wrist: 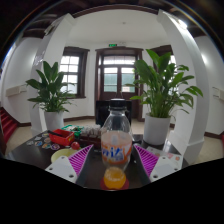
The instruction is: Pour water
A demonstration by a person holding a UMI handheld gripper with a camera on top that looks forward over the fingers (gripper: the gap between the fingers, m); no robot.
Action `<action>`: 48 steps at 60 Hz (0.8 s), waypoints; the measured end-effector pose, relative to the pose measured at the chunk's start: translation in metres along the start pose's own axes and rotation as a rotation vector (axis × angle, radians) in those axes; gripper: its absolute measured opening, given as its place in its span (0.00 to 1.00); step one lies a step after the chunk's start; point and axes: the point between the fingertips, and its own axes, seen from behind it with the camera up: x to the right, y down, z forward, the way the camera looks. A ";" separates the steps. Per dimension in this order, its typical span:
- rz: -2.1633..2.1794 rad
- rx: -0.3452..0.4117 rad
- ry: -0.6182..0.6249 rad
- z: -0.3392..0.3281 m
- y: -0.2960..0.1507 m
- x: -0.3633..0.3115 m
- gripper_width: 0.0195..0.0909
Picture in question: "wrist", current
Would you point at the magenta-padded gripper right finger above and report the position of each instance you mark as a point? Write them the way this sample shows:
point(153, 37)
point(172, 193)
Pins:
point(166, 166)

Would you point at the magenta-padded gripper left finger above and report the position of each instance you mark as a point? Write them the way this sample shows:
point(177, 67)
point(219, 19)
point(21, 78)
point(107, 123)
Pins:
point(60, 168)

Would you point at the orange drink plastic bottle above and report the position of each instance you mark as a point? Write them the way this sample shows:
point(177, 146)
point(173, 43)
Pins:
point(116, 150)

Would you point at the pale yellow cup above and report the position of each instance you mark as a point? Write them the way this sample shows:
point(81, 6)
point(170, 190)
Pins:
point(61, 154)

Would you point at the small red ball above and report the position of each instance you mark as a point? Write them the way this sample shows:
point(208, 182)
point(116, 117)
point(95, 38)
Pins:
point(75, 145)

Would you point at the red box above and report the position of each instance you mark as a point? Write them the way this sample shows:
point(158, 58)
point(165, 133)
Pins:
point(61, 137)

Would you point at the tray of wrapped snacks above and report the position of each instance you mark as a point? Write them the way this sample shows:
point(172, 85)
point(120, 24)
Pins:
point(90, 130)

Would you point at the black chair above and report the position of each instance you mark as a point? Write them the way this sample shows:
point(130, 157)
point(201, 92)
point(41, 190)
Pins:
point(101, 113)

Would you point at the small potted green plant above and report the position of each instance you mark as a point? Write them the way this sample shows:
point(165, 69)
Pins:
point(50, 90)

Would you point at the large potted green plant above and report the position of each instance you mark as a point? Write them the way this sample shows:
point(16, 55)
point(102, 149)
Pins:
point(163, 86)

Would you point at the dark framed wide window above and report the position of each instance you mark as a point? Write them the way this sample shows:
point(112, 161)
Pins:
point(70, 70)

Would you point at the dark wooden glazed door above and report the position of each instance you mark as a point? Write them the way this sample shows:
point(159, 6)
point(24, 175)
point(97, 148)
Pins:
point(118, 76)

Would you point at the dark framed narrow window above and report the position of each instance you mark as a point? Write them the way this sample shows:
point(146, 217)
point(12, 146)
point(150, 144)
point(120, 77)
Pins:
point(160, 51)

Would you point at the green exit sign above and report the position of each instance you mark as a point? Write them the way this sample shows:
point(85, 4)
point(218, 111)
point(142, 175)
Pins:
point(112, 45)

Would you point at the white wall radiator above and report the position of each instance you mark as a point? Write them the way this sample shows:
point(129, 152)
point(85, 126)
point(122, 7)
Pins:
point(15, 90)
point(219, 93)

